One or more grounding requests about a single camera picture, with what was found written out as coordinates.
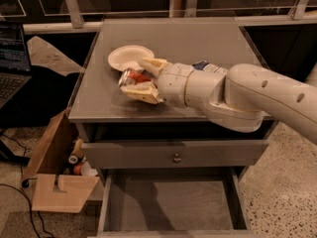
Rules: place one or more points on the metal railing frame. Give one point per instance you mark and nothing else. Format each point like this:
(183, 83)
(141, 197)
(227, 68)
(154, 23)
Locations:
(73, 16)

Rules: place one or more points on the brown cardboard box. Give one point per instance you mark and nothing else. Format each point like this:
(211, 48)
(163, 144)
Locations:
(55, 191)

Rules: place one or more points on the grey open middle drawer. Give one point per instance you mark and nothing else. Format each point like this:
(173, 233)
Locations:
(173, 203)

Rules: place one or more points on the grey cabinet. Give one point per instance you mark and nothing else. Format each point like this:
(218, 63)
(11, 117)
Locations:
(103, 114)

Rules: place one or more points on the round metal drawer knob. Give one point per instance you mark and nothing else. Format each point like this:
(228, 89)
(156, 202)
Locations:
(177, 158)

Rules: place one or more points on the red coke can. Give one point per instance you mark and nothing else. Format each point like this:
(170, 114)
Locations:
(132, 77)

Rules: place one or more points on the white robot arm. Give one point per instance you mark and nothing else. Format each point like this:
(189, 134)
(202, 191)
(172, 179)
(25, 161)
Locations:
(237, 98)

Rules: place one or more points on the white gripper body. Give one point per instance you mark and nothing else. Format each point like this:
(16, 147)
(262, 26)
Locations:
(172, 81)

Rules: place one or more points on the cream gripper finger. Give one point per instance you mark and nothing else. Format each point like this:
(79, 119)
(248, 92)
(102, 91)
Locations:
(145, 91)
(154, 66)

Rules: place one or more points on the open black laptop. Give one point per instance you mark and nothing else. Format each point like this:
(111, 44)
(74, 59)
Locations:
(15, 64)

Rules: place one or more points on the items inside cardboard box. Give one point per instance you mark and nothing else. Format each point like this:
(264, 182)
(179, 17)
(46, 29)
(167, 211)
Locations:
(76, 163)

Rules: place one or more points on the white bowl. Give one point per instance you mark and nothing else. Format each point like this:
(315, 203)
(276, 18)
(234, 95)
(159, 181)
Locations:
(128, 56)

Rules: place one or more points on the blue chip bag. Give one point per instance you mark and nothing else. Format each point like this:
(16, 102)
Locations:
(205, 65)

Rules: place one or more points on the grey top drawer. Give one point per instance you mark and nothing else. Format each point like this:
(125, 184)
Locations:
(194, 154)

